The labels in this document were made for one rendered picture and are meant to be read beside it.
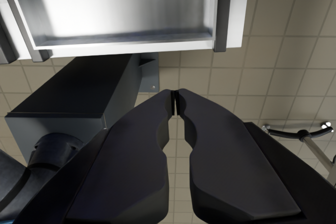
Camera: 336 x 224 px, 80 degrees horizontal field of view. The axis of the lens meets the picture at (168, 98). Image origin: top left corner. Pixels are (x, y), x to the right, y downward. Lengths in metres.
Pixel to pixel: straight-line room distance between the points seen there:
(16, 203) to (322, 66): 1.59
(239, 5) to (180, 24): 0.09
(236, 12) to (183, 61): 0.97
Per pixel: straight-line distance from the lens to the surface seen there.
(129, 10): 0.33
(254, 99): 1.52
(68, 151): 0.59
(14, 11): 0.37
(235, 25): 0.34
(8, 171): 0.50
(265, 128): 1.68
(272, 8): 1.33
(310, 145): 1.64
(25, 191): 0.51
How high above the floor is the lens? 1.20
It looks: 59 degrees down
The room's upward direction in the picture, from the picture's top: 179 degrees counter-clockwise
